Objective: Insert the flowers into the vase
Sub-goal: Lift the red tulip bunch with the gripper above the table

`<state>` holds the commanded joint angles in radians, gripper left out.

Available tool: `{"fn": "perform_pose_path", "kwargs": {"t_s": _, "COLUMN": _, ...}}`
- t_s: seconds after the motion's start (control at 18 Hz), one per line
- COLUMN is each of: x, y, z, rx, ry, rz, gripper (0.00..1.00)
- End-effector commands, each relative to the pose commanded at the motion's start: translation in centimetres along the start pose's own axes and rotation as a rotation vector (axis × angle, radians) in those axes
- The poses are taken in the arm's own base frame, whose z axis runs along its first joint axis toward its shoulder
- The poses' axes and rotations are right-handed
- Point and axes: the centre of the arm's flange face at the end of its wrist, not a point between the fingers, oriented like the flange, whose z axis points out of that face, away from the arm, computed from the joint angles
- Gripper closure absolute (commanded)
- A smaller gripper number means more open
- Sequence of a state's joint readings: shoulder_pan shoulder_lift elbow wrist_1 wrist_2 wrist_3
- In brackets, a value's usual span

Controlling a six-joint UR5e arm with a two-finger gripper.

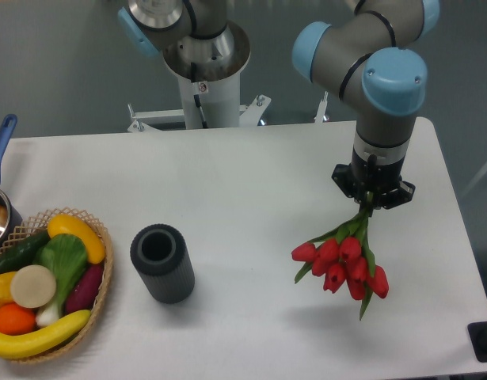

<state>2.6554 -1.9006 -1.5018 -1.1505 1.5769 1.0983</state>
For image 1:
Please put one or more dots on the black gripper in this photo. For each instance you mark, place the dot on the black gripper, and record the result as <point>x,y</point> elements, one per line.
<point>371,185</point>

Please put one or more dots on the red tulip bouquet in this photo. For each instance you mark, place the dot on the red tulip bouquet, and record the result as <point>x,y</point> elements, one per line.
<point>342,256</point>

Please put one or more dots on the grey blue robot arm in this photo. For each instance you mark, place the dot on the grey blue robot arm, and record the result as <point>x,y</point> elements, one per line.
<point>366,63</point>

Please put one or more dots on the dark grey ribbed vase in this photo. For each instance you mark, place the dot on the dark grey ribbed vase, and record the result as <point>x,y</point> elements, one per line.
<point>159,254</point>

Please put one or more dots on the black device at edge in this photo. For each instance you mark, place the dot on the black device at edge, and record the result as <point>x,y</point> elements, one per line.
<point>478,337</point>

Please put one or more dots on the purple eggplant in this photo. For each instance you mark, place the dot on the purple eggplant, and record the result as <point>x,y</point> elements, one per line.
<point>82,297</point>

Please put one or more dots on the green bok choy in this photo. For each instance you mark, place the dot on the green bok choy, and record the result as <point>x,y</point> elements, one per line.
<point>65,257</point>

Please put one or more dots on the woven wicker basket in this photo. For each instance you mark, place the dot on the woven wicker basket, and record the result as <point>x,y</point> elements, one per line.
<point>39,222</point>

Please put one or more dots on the beige round disc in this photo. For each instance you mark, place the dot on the beige round disc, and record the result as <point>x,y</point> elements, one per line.
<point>33,286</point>

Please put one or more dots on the green cucumber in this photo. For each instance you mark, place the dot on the green cucumber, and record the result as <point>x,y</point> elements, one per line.
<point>23,253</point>

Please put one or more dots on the yellow bell pepper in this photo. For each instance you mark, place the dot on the yellow bell pepper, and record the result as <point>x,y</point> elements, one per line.
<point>5,293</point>

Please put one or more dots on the orange fruit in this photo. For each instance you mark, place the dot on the orange fruit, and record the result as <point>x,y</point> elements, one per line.
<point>16,320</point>

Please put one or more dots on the yellow banana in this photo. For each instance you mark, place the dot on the yellow banana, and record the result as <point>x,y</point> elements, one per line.
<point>42,340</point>

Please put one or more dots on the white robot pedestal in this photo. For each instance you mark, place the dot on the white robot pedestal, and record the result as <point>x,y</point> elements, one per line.
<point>208,75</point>

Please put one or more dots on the blue handled saucepan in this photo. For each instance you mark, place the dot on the blue handled saucepan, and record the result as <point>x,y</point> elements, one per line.
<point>9,216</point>

